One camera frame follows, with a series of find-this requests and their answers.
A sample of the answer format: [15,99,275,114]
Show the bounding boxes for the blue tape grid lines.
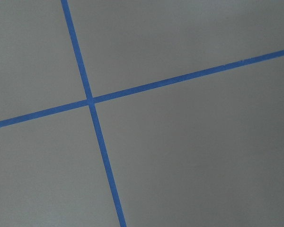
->
[0,0,284,227]

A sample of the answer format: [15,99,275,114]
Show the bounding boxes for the brown paper table cover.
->
[0,0,284,227]

